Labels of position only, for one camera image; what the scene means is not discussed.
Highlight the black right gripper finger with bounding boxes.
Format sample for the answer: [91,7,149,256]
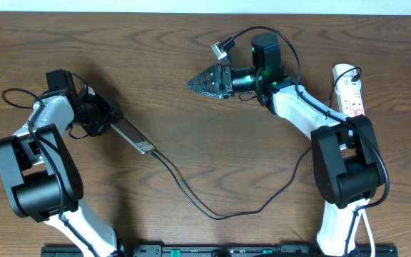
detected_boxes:
[188,84,223,99]
[187,64,222,86]

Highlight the Galaxy S25 Ultra smartphone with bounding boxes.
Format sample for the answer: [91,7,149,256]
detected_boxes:
[111,117,156,154]

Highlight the black USB charging cable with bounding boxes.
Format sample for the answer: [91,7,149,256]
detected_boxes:
[150,66,362,221]

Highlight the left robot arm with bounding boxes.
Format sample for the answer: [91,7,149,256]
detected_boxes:
[0,69,127,256]

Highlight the white power strip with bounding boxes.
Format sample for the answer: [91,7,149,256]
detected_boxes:
[331,64,365,117]

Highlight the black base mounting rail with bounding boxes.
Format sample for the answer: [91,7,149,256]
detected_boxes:
[40,243,399,257]

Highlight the white power strip cord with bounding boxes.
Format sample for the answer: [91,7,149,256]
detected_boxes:
[358,208,376,257]

